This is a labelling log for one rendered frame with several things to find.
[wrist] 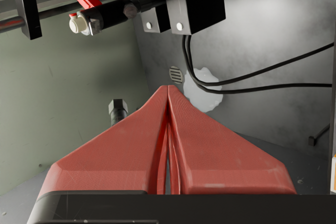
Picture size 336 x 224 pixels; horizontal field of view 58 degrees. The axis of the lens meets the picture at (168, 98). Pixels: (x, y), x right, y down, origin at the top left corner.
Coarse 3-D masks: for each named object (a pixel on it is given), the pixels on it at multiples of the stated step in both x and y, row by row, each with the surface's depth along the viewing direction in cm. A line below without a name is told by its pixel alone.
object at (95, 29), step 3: (93, 21) 32; (96, 21) 33; (90, 24) 32; (93, 24) 33; (96, 24) 33; (99, 24) 33; (90, 27) 32; (93, 27) 33; (96, 27) 33; (99, 27) 33; (90, 30) 33; (93, 30) 33; (96, 30) 33; (99, 30) 33; (93, 33) 33; (96, 33) 33
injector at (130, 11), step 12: (120, 0) 37; (132, 0) 38; (144, 0) 39; (156, 0) 40; (84, 12) 34; (96, 12) 35; (108, 12) 35; (120, 12) 36; (132, 12) 35; (108, 24) 36
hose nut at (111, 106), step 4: (112, 100) 36; (116, 100) 36; (120, 100) 36; (112, 104) 35; (116, 104) 35; (120, 104) 35; (124, 104) 36; (112, 108) 35; (116, 108) 35; (120, 108) 35; (124, 108) 35
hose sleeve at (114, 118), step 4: (112, 112) 35; (116, 112) 34; (120, 112) 34; (124, 112) 35; (112, 116) 34; (116, 116) 34; (120, 116) 34; (124, 116) 34; (112, 120) 34; (116, 120) 34; (120, 120) 33; (112, 124) 33
